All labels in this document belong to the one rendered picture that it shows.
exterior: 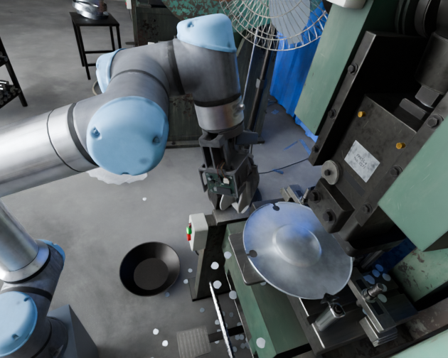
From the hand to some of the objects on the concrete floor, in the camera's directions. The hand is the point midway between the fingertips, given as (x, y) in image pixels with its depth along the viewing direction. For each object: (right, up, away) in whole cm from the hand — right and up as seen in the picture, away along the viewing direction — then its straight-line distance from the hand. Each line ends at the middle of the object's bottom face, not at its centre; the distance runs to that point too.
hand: (242, 205), depth 57 cm
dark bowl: (-42, -44, +83) cm, 103 cm away
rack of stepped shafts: (-198, +59, +162) cm, 262 cm away
